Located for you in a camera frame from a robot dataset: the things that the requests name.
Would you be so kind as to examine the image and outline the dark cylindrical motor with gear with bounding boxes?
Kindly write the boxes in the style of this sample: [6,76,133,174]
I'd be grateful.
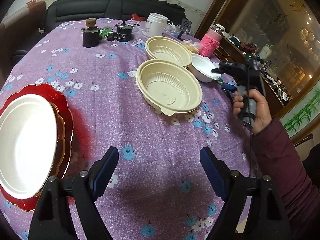
[81,18,101,48]

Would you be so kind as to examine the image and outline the small white paper bowl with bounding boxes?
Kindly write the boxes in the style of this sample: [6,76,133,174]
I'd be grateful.
[188,53,221,83]

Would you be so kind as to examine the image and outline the large beige plastic bowl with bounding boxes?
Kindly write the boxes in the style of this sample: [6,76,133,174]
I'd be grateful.
[135,59,203,116]

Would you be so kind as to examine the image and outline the white paper plate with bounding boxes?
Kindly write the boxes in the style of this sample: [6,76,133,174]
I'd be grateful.
[1,94,57,199]

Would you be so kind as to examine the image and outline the red plastic bag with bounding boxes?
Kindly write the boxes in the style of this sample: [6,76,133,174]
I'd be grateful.
[131,13,146,22]

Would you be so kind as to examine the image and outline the purple floral tablecloth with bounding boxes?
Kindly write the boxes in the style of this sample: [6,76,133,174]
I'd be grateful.
[1,21,249,239]

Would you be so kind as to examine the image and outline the gold rimmed plate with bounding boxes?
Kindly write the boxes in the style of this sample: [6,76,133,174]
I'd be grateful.
[49,102,66,177]

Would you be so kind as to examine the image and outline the black electric motor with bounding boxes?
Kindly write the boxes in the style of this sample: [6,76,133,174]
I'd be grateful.
[114,22,140,42]

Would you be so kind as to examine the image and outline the maroon sleeved right forearm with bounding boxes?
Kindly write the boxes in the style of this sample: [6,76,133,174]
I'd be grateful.
[252,119,319,235]

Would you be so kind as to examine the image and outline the green circuit part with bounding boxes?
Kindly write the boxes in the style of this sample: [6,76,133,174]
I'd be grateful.
[99,27,115,41]

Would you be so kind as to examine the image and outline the brown armchair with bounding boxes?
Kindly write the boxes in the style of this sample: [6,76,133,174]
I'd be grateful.
[1,1,47,79]

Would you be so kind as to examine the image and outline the pink sleeved thermos bottle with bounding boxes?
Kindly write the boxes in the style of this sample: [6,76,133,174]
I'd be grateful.
[199,23,225,57]

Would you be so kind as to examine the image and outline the person's right hand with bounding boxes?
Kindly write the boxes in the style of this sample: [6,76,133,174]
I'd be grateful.
[233,89,272,135]

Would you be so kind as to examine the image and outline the wooden sideboard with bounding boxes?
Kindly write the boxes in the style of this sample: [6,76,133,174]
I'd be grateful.
[195,0,319,142]

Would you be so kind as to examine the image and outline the white plastic jar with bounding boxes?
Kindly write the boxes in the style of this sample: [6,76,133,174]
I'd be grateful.
[144,12,168,37]

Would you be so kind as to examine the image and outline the black leather sofa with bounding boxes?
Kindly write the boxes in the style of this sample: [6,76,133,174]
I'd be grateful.
[43,0,186,32]

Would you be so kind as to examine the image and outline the bag of snacks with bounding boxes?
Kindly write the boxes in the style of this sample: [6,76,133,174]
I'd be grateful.
[181,40,203,54]

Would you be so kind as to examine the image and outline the red scalloped plate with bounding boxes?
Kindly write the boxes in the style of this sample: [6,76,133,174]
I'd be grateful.
[0,83,75,212]

